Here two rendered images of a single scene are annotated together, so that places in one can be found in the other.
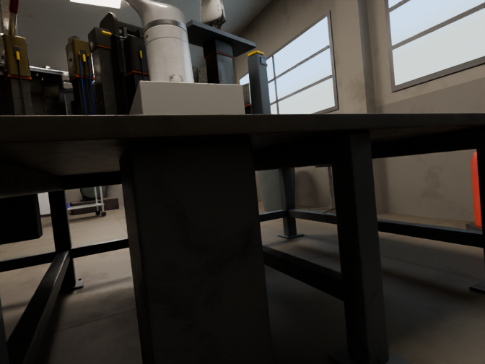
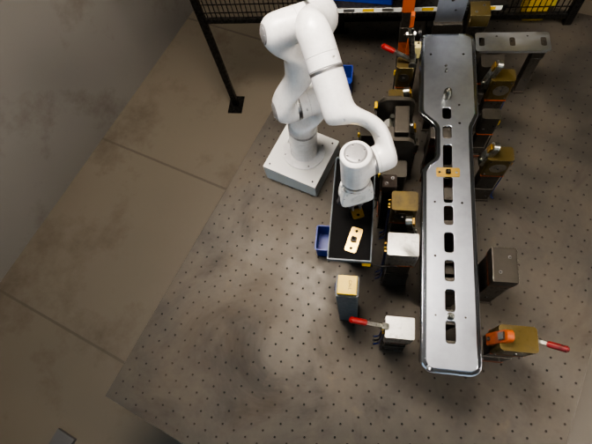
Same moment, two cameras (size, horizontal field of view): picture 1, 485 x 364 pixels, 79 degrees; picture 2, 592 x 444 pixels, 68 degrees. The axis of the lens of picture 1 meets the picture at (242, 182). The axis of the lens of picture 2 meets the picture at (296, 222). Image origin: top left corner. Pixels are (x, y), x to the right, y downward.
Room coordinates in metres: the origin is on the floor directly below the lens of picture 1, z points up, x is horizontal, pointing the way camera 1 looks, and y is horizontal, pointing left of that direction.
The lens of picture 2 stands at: (1.76, -0.32, 2.49)
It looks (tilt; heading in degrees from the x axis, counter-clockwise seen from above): 67 degrees down; 160
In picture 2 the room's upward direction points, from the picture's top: 18 degrees counter-clockwise
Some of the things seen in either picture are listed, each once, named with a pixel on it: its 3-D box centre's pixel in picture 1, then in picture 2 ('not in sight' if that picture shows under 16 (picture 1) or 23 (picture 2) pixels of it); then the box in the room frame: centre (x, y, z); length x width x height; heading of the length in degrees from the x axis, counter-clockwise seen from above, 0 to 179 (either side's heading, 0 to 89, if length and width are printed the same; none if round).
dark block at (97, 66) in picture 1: (105, 92); not in sight; (1.06, 0.45, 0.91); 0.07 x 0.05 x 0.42; 46
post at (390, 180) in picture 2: not in sight; (386, 203); (1.29, 0.23, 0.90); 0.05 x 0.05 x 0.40; 46
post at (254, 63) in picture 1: (260, 102); (348, 300); (1.49, -0.13, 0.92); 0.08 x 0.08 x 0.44; 46
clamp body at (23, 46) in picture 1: (21, 97); (398, 91); (0.91, 0.64, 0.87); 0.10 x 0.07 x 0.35; 46
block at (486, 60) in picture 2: not in sight; (486, 83); (1.12, 0.97, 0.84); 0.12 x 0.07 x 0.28; 46
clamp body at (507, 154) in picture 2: not in sight; (491, 176); (1.46, 0.63, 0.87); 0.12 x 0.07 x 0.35; 46
